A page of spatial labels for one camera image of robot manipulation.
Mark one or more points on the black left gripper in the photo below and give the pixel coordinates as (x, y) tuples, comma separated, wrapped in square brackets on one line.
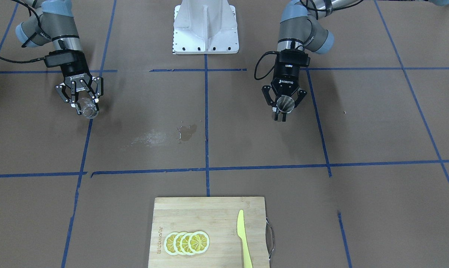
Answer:
[(286, 76)]

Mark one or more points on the yellow plastic knife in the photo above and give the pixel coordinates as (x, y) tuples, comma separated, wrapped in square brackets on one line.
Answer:
[(241, 231)]

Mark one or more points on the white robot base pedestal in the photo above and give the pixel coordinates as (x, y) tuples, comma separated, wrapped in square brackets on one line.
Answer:
[(205, 27)]

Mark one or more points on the lemon slice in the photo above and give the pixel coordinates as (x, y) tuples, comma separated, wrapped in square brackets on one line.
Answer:
[(169, 244), (199, 242), (184, 244), (177, 243)]

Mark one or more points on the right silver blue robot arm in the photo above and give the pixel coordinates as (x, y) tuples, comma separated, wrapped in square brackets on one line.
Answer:
[(52, 21)]

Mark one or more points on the bamboo cutting board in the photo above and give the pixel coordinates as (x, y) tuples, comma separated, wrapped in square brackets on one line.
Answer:
[(217, 216)]

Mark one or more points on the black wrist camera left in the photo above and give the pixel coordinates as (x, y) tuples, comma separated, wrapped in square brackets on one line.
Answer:
[(293, 58)]

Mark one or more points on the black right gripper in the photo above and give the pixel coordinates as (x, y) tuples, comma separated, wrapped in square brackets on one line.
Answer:
[(74, 72)]

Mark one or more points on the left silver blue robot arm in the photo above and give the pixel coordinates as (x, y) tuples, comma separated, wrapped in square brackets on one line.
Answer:
[(300, 32)]

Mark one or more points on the clear glass cup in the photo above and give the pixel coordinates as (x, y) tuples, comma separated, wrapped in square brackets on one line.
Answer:
[(87, 113)]

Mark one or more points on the steel jigger measuring cup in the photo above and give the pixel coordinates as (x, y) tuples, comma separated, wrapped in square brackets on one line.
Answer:
[(285, 104)]

